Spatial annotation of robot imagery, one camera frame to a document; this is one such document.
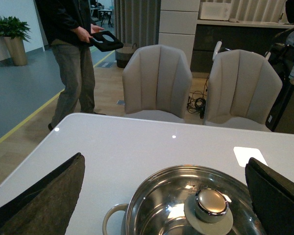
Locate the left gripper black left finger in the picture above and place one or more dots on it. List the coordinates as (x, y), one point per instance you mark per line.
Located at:
(47, 206)

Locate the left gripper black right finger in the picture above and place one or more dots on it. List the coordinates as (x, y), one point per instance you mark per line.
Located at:
(272, 198)

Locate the stainless steel pot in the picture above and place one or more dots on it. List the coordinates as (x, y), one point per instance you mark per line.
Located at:
(115, 220)

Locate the right beige upholstered chair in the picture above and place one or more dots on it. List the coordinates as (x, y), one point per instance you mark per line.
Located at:
(242, 89)

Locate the beige upholstered chair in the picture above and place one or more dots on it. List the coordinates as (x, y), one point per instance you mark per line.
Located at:
(156, 84)
(242, 89)

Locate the black stroller with helmet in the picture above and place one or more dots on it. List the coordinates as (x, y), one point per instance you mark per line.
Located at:
(281, 57)

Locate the woven storage basket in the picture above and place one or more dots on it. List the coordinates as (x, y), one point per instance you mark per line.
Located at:
(124, 54)

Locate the left beige upholstered chair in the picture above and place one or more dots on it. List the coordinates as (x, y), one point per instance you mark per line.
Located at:
(156, 84)

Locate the black foam tray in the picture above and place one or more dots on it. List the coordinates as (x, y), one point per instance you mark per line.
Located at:
(105, 41)

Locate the potted green plant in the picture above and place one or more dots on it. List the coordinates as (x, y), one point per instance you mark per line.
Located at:
(15, 32)

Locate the person in dark jacket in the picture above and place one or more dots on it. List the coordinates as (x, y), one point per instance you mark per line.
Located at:
(68, 27)

